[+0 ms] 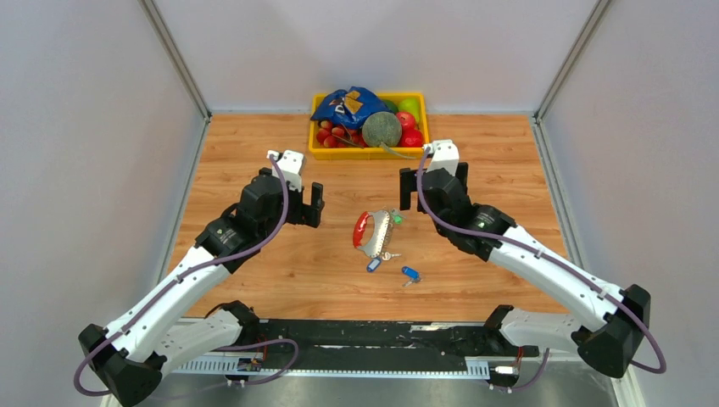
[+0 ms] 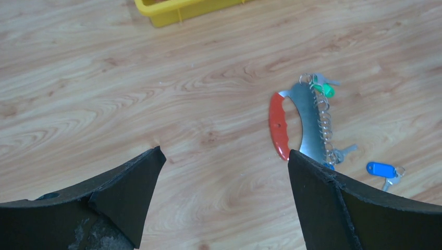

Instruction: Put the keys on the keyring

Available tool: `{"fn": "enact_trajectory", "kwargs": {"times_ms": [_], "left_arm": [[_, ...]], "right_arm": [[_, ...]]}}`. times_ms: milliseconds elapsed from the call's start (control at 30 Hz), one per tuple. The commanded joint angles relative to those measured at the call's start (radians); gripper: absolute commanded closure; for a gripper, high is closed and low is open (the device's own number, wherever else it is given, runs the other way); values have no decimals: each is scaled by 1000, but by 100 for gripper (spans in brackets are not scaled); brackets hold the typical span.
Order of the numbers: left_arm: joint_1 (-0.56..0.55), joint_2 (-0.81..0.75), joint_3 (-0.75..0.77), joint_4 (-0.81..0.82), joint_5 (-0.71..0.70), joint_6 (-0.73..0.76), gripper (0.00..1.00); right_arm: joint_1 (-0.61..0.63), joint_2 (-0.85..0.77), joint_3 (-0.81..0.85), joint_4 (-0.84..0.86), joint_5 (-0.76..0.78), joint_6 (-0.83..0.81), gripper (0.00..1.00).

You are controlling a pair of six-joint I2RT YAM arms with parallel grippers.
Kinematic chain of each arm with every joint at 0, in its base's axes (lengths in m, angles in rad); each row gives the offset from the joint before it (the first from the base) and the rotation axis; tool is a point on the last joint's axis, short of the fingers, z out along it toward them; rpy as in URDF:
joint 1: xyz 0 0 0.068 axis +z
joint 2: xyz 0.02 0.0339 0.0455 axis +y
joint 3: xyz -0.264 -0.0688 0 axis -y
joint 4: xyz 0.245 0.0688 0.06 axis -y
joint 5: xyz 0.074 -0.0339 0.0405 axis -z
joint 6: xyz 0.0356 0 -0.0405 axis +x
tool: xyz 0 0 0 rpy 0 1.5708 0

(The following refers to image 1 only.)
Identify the red handled key ring holder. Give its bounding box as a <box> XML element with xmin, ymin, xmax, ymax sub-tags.
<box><xmin>352</xmin><ymin>209</ymin><xmax>393</xmax><ymax>258</ymax></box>

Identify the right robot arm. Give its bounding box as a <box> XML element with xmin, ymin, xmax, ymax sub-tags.
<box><xmin>399</xmin><ymin>163</ymin><xmax>651</xmax><ymax>378</ymax></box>

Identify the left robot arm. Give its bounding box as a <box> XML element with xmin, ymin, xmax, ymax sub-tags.
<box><xmin>78</xmin><ymin>168</ymin><xmax>325</xmax><ymax>406</ymax></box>

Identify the red tomato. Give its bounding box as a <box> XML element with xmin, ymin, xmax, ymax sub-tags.
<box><xmin>398</xmin><ymin>128</ymin><xmax>424</xmax><ymax>148</ymax></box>

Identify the green melon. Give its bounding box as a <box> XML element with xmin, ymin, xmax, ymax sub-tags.
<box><xmin>361</xmin><ymin>112</ymin><xmax>416</xmax><ymax>159</ymax></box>

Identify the red apple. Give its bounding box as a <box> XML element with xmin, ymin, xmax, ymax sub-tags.
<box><xmin>395</xmin><ymin>111</ymin><xmax>417</xmax><ymax>131</ymax></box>

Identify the yellow plastic bin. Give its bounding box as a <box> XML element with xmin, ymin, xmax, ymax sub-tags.
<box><xmin>307</xmin><ymin>92</ymin><xmax>431</xmax><ymax>160</ymax></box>

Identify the green apple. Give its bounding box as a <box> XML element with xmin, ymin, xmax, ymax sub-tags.
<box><xmin>398</xmin><ymin>98</ymin><xmax>421</xmax><ymax>122</ymax></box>

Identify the bunch of red fruits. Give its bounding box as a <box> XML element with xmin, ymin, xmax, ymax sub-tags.
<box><xmin>315</xmin><ymin>120</ymin><xmax>368</xmax><ymax>148</ymax></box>

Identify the blue tag key on table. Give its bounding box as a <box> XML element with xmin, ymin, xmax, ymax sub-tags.
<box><xmin>401</xmin><ymin>266</ymin><xmax>421</xmax><ymax>287</ymax></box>

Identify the blue snack bag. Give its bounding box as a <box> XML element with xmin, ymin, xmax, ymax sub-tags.
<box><xmin>310</xmin><ymin>86</ymin><xmax>391</xmax><ymax>130</ymax></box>

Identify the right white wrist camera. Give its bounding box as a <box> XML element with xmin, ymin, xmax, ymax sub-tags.
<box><xmin>423</xmin><ymin>139</ymin><xmax>460</xmax><ymax>176</ymax></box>

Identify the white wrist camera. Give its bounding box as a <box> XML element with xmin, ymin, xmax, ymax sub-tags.
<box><xmin>267</xmin><ymin>149</ymin><xmax>306</xmax><ymax>192</ymax></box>
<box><xmin>423</xmin><ymin>139</ymin><xmax>460</xmax><ymax>176</ymax></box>

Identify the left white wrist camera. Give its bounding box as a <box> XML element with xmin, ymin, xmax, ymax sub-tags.
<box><xmin>267</xmin><ymin>149</ymin><xmax>306</xmax><ymax>192</ymax></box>

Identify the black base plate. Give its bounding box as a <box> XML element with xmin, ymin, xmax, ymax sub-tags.
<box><xmin>237</xmin><ymin>319</ymin><xmax>539</xmax><ymax>371</ymax></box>

